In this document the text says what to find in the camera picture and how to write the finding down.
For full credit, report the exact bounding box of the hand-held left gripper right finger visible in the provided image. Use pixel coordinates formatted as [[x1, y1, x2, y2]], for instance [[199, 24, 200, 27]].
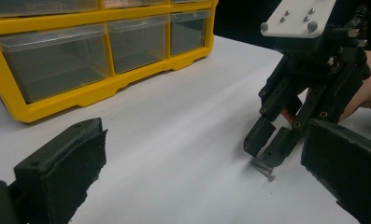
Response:
[[300, 118, 371, 224]]

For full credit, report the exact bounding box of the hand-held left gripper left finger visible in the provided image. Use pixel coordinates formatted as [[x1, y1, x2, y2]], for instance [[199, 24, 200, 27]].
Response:
[[13, 117, 108, 224]]

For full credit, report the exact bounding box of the small metal screw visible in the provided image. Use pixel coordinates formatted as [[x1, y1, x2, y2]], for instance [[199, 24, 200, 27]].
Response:
[[250, 157, 274, 173], [253, 164, 277, 183]]

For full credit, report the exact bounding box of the yellow drawer organizer cabinet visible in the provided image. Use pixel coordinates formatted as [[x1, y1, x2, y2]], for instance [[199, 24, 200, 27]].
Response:
[[0, 0, 221, 124]]

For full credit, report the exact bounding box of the set of clear cabinet drawers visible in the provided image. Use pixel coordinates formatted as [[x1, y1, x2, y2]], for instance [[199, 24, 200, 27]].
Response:
[[0, 0, 213, 105]]

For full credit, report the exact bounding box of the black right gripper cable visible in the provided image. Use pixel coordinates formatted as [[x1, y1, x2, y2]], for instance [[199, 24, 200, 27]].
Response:
[[345, 4, 371, 48]]

